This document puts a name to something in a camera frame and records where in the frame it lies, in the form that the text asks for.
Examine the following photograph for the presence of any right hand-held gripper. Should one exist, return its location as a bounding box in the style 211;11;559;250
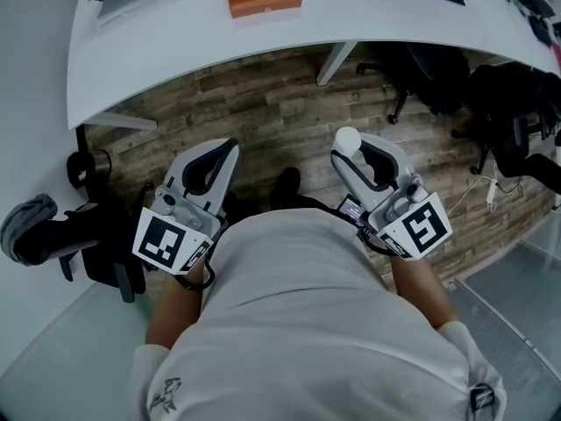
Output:
330;132;454;263

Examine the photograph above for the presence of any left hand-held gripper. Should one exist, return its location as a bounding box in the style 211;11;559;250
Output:
132;137;242;276

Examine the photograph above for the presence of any white round item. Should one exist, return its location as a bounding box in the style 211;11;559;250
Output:
334;126;361;153

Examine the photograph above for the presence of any person's right forearm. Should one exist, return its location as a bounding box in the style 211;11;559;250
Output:
388;252;462;331

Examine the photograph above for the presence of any person's left forearm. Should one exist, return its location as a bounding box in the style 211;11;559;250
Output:
144;255;208;351

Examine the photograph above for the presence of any small screen device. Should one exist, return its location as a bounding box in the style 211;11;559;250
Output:
336;193;368;226

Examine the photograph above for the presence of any person's black shoe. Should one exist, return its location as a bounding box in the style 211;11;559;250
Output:
267;166;303;211

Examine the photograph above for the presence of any black office chair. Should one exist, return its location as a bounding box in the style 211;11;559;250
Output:
355;42;471;125
451;62;561;193

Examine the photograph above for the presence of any black round bin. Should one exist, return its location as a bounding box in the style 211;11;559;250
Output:
65;147;111;190

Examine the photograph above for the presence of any black chair with armrest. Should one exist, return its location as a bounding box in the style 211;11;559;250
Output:
25;182;155;304

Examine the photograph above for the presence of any person's white shirt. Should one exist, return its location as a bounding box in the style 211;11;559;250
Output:
130;207;508;421

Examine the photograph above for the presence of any grey cloth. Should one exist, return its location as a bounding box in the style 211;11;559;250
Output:
0;192;60;268

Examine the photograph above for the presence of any black desk clutter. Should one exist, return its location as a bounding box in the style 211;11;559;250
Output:
501;0;561;48

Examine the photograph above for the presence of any black wrist strap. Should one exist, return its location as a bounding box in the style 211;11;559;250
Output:
174;242;217;292

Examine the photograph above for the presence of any white power cable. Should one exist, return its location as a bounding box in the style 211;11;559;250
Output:
445;174;523;213

